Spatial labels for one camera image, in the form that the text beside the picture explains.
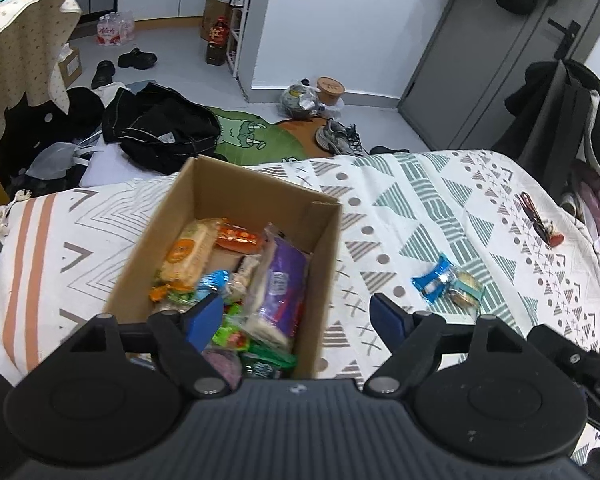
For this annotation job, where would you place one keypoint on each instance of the green strawberry snack packet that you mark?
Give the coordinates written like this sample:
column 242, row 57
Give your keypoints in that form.
column 229, row 335

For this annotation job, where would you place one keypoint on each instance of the grey door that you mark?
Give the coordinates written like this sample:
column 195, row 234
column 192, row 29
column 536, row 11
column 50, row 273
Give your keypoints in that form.
column 477, row 57

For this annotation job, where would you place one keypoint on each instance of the black clothes pile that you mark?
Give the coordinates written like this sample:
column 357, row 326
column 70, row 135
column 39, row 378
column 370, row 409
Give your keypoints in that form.
column 155, row 128

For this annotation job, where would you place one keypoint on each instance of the purple clear snack packet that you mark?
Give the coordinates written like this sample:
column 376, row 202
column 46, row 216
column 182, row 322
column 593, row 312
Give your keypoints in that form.
column 226, row 363

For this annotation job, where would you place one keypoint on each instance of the dark coat on chair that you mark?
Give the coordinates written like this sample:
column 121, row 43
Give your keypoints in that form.
column 556, row 116

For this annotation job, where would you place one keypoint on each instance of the water bottle pack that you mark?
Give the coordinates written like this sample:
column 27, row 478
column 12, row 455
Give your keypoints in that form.
column 115, row 28

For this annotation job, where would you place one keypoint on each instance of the dark soda bottle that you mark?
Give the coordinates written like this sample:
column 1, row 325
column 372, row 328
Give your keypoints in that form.
column 217, row 41

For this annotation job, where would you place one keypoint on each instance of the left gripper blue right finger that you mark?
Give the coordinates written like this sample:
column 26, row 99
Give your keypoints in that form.
column 391, row 323

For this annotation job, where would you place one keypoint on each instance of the black shoe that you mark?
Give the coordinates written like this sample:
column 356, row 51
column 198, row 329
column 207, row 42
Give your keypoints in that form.
column 104, row 74
column 137, row 59

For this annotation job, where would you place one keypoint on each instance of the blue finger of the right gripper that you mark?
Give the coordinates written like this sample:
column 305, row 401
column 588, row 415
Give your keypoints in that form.
column 583, row 367

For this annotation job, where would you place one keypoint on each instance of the grey sneaker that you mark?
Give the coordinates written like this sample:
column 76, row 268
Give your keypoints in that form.
column 338, row 139

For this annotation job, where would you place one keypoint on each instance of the yellow bread stick packet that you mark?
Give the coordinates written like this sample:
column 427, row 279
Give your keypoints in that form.
column 238, row 284

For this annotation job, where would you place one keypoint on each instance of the dark green snack packet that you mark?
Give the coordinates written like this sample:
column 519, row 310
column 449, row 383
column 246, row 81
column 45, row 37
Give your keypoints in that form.
column 264, row 362

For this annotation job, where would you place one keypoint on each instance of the small cardboard box floor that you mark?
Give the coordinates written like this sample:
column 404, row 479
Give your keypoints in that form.
column 69, row 64

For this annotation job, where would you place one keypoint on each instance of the plastic bag with items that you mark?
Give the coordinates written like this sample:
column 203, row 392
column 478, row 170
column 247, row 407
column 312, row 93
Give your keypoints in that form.
column 300, row 101

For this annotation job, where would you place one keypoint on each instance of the patterned white bedspread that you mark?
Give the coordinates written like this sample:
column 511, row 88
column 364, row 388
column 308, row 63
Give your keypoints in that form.
column 96, row 383

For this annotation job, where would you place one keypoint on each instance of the white shelf rack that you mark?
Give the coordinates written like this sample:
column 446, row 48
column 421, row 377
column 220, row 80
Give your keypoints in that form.
column 238, row 22

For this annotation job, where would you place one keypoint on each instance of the blue silver snack packet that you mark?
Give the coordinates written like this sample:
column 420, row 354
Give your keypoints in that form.
column 211, row 283

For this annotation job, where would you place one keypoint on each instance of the pink garment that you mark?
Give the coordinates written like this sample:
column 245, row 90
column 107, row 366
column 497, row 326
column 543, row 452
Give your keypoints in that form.
column 586, row 184

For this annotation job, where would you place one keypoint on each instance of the green cartoon rug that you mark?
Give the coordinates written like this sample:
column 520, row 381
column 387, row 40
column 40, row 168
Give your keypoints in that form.
column 249, row 140

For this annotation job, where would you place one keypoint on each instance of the cream dotted cloth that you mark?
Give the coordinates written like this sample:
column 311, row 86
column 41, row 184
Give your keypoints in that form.
column 32, row 34

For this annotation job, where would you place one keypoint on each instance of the long cream cake packet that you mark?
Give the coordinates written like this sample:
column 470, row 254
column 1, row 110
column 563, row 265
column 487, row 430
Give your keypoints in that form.
column 271, row 310

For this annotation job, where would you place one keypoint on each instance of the round biscuit green wrapper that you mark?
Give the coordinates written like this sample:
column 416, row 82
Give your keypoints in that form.
column 465, row 290

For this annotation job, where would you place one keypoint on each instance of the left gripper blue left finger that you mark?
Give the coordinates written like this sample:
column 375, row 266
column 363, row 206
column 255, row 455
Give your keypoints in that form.
column 202, row 321

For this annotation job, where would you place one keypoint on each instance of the orange label cracker packet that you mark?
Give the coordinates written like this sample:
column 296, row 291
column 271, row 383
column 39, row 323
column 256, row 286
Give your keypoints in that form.
column 186, row 259

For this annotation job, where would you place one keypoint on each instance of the wooden lid jar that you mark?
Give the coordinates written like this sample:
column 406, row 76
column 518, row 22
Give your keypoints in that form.
column 329, row 90

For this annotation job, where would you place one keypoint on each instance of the blue wrapped snack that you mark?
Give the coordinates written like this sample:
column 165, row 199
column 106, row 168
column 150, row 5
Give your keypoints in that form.
column 434, row 284

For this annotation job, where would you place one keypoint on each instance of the orange snack packet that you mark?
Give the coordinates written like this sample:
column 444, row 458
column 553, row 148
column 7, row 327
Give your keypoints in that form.
column 237, row 239

